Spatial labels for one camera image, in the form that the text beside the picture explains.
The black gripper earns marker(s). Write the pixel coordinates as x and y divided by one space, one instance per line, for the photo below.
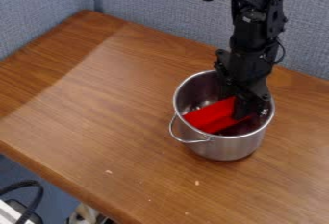
242 71

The red rectangular block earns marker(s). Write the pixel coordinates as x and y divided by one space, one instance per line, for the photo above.
216 117

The stainless steel pot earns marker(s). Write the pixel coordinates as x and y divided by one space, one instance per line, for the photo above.
229 144

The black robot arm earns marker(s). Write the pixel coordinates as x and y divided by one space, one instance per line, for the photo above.
258 22

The white object under table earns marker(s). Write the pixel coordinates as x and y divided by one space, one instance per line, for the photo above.
86 215

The black and white floor object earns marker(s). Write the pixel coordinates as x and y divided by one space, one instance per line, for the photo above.
11 210

